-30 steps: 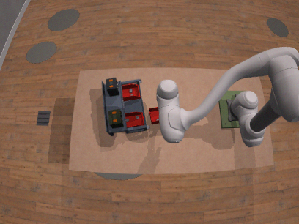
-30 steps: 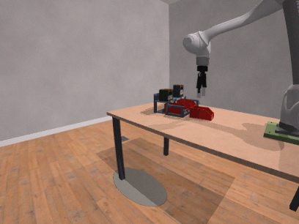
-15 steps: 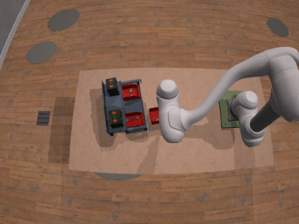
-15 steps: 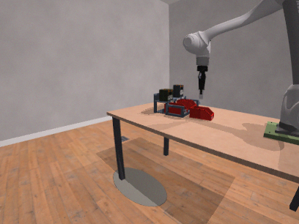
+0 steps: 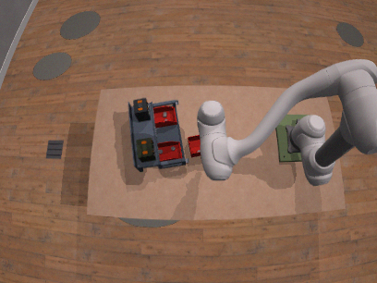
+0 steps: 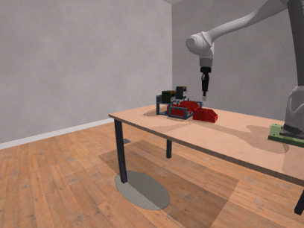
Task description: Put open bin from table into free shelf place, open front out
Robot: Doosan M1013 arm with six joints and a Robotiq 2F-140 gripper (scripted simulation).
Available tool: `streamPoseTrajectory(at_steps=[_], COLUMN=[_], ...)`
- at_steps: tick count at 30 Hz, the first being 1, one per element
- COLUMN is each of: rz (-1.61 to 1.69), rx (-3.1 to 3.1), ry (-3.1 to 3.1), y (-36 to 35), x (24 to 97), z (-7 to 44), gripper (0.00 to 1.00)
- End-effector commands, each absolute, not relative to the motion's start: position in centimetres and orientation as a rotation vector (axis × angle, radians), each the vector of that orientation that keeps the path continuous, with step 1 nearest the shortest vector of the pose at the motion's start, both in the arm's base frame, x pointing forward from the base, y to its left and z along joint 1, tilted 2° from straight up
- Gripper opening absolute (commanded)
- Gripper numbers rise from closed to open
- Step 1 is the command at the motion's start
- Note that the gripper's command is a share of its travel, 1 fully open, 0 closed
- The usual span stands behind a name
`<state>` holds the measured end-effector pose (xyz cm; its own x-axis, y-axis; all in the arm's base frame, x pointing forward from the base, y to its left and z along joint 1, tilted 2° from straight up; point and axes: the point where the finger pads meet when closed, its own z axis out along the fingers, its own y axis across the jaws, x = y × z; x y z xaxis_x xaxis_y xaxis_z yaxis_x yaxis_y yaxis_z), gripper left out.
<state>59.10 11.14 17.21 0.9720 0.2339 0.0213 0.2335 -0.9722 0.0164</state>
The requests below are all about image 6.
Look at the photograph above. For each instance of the red bin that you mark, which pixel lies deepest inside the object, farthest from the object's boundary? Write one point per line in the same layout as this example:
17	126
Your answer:
178	112
189	105
202	114

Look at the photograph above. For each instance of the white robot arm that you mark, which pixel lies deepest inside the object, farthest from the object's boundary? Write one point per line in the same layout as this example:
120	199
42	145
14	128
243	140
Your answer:
202	44

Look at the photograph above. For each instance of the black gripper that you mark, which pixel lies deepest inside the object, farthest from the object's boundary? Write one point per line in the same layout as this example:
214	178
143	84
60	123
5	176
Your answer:
205	80

